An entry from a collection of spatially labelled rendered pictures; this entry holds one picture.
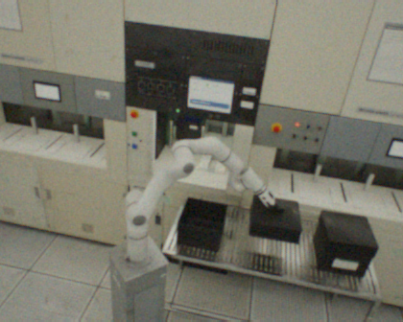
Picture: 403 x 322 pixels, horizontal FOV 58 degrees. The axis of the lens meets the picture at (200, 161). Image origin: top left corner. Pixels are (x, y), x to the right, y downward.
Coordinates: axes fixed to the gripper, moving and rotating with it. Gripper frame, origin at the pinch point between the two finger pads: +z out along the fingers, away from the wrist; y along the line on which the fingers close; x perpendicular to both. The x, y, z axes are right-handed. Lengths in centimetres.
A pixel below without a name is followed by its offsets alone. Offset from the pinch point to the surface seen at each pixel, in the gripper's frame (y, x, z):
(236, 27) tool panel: 41, -37, -93
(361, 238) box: -7, -31, 40
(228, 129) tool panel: 131, 38, -15
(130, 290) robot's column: -43, 84, -23
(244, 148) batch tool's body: 34.9, 3.7, -29.6
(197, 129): 94, 46, -43
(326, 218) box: 7.1, -18.5, 27.8
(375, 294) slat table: -24, -22, 67
